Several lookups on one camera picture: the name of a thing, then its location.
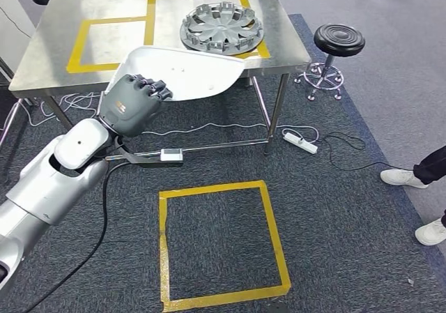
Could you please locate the stainless steel workbench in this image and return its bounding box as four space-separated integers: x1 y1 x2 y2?
8 0 312 157

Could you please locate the steel frame table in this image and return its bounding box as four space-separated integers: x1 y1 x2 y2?
0 0 35 185

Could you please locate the black floor cable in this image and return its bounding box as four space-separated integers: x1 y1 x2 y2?
315 131 416 172

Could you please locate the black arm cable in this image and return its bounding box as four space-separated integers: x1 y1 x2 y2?
20 161 131 313

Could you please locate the grey plastic hubcap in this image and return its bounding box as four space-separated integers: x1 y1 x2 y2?
180 1 265 56

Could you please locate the person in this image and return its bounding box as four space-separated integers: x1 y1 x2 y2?
380 145 446 247

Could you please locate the white plastic car part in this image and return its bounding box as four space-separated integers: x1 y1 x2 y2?
105 46 245 103

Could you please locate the white cable bundle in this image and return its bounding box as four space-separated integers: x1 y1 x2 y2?
27 91 102 127

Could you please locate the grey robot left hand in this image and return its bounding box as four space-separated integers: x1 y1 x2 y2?
98 74 174 139

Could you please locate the long white cable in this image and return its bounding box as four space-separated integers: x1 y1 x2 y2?
141 122 319 144

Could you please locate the thin black wire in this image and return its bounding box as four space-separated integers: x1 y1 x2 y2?
0 6 32 39

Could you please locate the white power strip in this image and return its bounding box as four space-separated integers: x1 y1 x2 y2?
282 131 318 155

